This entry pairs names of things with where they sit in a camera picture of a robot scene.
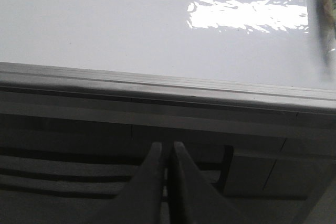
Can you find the white whiteboard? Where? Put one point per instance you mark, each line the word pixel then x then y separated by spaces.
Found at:
pixel 275 54

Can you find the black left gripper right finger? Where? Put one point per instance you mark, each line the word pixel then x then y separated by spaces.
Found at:
pixel 191 198

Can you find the black whiteboard marker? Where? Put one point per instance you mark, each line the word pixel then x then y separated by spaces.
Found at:
pixel 326 22

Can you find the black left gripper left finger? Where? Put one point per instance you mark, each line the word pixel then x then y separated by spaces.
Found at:
pixel 58 187

